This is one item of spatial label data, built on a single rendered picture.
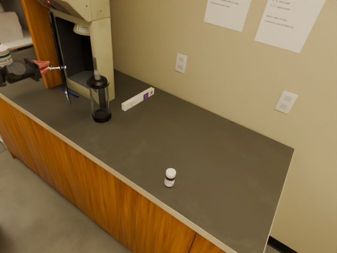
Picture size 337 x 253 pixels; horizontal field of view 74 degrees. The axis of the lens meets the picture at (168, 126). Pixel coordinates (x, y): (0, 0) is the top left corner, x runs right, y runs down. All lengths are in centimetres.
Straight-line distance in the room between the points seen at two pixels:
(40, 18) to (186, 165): 108
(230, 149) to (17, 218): 167
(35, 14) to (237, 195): 132
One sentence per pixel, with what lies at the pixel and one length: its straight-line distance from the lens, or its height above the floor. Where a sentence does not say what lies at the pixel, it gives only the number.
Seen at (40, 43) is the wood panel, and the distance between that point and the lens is 149.
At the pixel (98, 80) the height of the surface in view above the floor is 118.
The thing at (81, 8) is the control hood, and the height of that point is 147.
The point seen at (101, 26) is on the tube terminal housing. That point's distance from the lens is 121.
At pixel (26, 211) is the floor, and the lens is 216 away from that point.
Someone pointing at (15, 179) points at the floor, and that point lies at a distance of 240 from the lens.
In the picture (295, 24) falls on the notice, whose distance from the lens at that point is 118.
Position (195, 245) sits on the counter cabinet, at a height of 74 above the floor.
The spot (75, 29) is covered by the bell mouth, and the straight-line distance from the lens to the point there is 132.
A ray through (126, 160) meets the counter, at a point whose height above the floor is 94.
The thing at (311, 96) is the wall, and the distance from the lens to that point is 126.
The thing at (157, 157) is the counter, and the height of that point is 94.
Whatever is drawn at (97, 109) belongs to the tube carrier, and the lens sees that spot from 120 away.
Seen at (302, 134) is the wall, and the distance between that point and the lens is 137.
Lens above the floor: 173
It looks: 40 degrees down
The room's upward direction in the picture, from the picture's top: 8 degrees clockwise
